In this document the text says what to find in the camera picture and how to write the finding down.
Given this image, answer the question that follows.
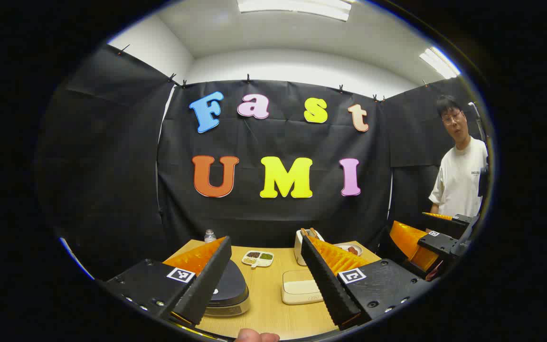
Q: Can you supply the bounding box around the short ceiling light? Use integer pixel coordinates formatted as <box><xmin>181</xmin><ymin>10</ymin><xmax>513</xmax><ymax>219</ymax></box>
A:
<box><xmin>419</xmin><ymin>47</ymin><xmax>461</xmax><ymax>79</ymax></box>

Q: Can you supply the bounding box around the clear box of white rice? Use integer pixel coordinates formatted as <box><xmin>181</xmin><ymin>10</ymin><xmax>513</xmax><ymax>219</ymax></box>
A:
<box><xmin>282</xmin><ymin>270</ymin><xmax>324</xmax><ymax>305</ymax></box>

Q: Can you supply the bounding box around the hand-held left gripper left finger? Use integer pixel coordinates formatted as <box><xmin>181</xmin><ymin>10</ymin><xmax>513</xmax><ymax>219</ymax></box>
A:
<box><xmin>98</xmin><ymin>236</ymin><xmax>232</xmax><ymax>328</ymax></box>

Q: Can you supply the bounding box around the dark grey rice cooker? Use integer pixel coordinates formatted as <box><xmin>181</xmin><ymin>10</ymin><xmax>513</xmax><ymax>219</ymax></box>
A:
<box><xmin>202</xmin><ymin>259</ymin><xmax>250</xmax><ymax>317</ymax></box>

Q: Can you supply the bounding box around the white round plate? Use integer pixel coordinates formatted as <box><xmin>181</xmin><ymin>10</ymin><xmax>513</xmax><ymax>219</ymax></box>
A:
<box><xmin>336</xmin><ymin>243</ymin><xmax>363</xmax><ymax>257</ymax></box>

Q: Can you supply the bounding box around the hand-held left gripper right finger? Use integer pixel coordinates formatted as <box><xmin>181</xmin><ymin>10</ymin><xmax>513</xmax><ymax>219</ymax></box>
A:
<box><xmin>301</xmin><ymin>234</ymin><xmax>438</xmax><ymax>331</ymax></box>

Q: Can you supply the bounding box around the white divided dish of beans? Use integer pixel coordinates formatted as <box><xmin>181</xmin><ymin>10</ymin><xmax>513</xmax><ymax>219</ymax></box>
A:
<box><xmin>242</xmin><ymin>250</ymin><xmax>274</xmax><ymax>269</ymax></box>

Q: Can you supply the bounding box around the white toaster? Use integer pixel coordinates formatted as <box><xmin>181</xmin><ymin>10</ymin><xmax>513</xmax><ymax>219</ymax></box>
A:
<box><xmin>294</xmin><ymin>229</ymin><xmax>324</xmax><ymax>266</ymax></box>

